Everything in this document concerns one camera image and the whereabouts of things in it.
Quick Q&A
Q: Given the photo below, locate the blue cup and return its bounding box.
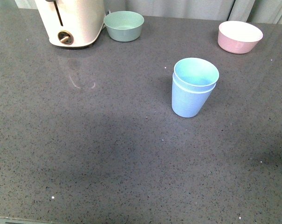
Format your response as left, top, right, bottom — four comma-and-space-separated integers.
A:
172, 74, 216, 118
173, 57, 220, 92

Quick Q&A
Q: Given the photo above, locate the green bowl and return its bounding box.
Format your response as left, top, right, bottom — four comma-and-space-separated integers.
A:
104, 11, 144, 42

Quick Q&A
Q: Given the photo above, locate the white toaster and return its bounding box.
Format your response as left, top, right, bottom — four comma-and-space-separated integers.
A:
35, 0, 106, 48

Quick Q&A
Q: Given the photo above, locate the pink bowl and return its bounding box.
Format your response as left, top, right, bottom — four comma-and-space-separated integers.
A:
218, 21, 263, 54

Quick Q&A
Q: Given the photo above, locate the grey curtain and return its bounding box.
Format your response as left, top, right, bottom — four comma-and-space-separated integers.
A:
14, 0, 282, 25

